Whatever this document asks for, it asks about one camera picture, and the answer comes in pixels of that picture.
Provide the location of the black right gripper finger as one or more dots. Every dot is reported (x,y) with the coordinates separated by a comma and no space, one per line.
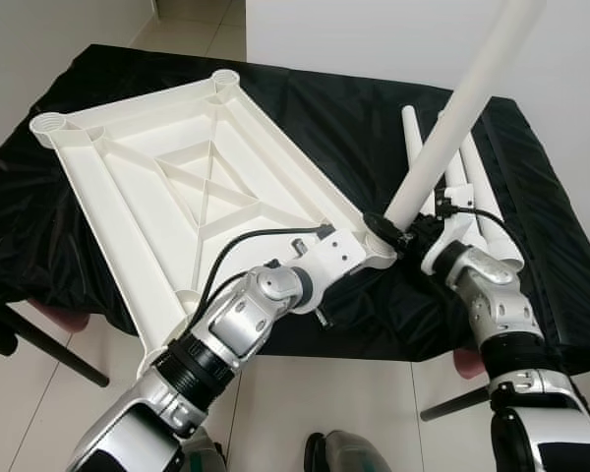
(382,230)

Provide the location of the white plastic table top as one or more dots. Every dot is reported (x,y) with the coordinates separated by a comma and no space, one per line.
(128,167)

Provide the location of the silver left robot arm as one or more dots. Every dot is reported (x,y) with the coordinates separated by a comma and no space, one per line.
(236,324)

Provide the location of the black table cloth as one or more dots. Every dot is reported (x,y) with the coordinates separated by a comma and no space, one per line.
(344,118)

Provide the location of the black metal table leg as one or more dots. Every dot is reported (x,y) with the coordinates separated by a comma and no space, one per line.
(64,354)
(452,403)

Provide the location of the grey robot right leg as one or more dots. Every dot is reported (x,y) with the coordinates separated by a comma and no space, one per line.
(349,452)

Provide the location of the grey robot leg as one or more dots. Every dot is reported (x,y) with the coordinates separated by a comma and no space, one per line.
(208,457)
(349,452)

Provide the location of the grey robot left leg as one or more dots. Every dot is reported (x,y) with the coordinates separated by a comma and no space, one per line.
(208,457)

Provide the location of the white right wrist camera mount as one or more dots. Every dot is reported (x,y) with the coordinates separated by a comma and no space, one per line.
(452,251)

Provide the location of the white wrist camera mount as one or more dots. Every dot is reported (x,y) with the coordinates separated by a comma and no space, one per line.
(334,258)
(452,251)

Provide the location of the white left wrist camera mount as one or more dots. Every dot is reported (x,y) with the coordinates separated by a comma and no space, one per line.
(334,258)

